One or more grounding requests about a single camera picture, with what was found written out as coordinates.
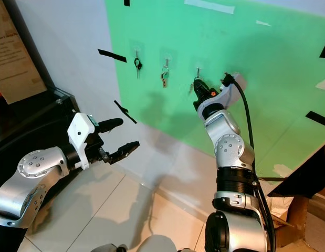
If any green wall sheet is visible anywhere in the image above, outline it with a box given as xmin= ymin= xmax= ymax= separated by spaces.
xmin=104 ymin=0 xmax=325 ymax=180

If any black furniture edge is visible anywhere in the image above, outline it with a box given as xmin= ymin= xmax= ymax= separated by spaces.
xmin=267 ymin=141 xmax=325 ymax=198

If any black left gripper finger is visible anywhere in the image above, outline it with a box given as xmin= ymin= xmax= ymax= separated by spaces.
xmin=109 ymin=141 xmax=141 ymax=165
xmin=98 ymin=118 xmax=124 ymax=133

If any silver key bunch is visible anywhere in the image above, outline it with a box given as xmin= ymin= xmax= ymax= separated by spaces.
xmin=160 ymin=60 xmax=171 ymax=89

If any black cabinet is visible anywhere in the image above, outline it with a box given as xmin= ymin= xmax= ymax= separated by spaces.
xmin=0 ymin=88 xmax=79 ymax=212

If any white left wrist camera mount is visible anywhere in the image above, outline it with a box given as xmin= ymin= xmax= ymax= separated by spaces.
xmin=67 ymin=111 xmax=98 ymax=170

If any grey robot leg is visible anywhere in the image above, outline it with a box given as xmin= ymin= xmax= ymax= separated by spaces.
xmin=133 ymin=235 xmax=171 ymax=252
xmin=91 ymin=243 xmax=129 ymax=252

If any brown cardboard box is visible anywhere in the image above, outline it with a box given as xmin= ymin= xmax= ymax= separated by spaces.
xmin=275 ymin=193 xmax=325 ymax=252
xmin=0 ymin=0 xmax=48 ymax=105

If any black-headed key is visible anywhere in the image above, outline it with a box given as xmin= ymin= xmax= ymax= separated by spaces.
xmin=133 ymin=52 xmax=143 ymax=80

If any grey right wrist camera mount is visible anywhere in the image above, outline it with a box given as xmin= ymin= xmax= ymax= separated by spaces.
xmin=199 ymin=72 xmax=247 ymax=118

